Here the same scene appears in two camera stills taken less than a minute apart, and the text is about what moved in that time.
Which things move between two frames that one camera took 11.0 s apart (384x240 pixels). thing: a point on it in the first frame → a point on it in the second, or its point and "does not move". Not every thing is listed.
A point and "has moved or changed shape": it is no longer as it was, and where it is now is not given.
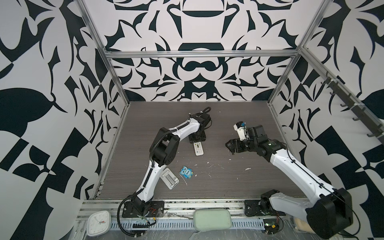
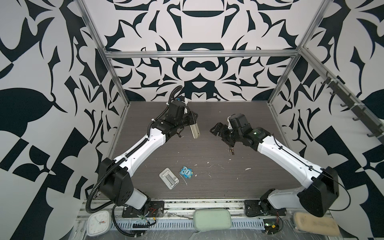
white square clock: (98, 223) does not move
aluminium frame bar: (151, 53) does not move
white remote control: (198, 148) has moved or changed shape
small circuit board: (271, 225) does not move
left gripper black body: (199, 137) → (187, 119)
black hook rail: (347, 97) does not move
